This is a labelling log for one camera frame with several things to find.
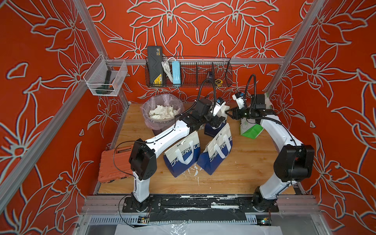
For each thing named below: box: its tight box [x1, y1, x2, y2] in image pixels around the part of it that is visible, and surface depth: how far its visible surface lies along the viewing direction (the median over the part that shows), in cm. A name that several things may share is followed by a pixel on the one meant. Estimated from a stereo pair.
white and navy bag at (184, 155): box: [163, 130, 201, 178], surface depth 74 cm
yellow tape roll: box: [214, 78, 223, 88], surface depth 97 cm
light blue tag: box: [171, 61, 182, 85], surface depth 92 cm
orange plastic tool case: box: [97, 145, 134, 184], surface depth 81 cm
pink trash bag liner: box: [140, 94, 186, 131], surface depth 89 cm
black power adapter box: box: [147, 46, 164, 85], surface depth 89 cm
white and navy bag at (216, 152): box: [196, 122, 233, 176], surface depth 76 cm
